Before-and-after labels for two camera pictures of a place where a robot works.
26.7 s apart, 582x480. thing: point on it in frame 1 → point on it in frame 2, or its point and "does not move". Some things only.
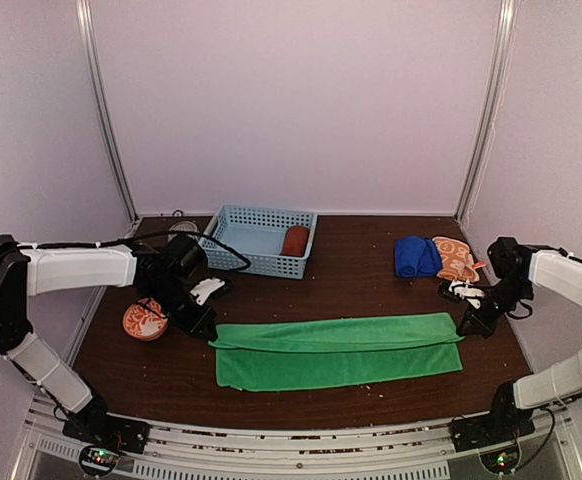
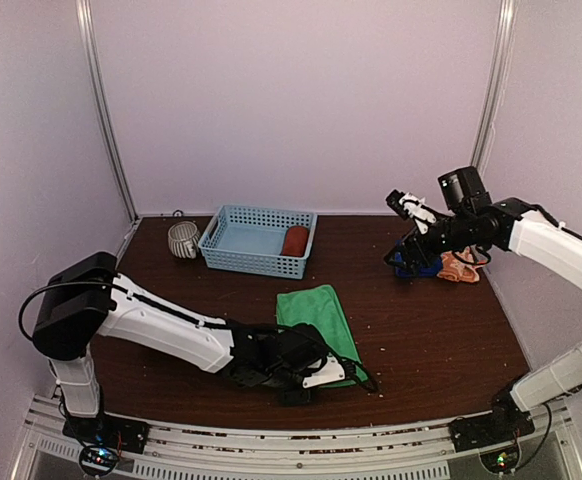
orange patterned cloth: [457, 262] does not move
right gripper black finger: [466, 324] → [398, 255]
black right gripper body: [488, 323] → [430, 253]
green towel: [263, 356] → [320, 307]
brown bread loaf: [295, 241] does not move
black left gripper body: [184, 319] → [290, 399]
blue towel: [417, 256] does not move
